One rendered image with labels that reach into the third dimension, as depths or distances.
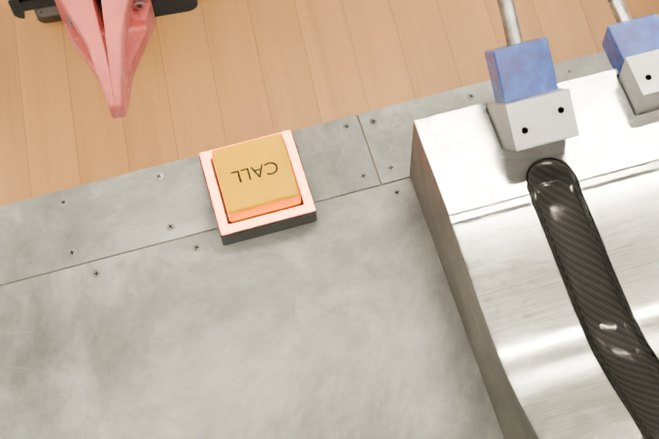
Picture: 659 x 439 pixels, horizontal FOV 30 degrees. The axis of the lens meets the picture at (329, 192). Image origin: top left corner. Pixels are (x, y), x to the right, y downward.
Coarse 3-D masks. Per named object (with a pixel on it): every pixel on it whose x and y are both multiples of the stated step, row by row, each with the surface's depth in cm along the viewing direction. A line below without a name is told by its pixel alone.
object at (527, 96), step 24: (504, 0) 91; (504, 24) 92; (504, 48) 91; (528, 48) 91; (504, 72) 91; (528, 72) 91; (552, 72) 91; (504, 96) 91; (528, 96) 91; (552, 96) 90; (504, 120) 91; (528, 120) 90; (552, 120) 90; (576, 120) 91; (504, 144) 93; (528, 144) 90
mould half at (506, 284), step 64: (448, 128) 94; (640, 128) 94; (448, 192) 92; (512, 192) 92; (640, 192) 92; (448, 256) 95; (512, 256) 90; (640, 256) 90; (512, 320) 88; (576, 320) 88; (640, 320) 88; (512, 384) 85; (576, 384) 84
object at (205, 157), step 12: (288, 132) 103; (288, 144) 102; (204, 156) 102; (204, 168) 101; (300, 168) 101; (300, 180) 100; (216, 192) 100; (216, 204) 100; (312, 204) 99; (264, 216) 99; (276, 216) 99; (288, 216) 99; (228, 228) 99; (240, 228) 99
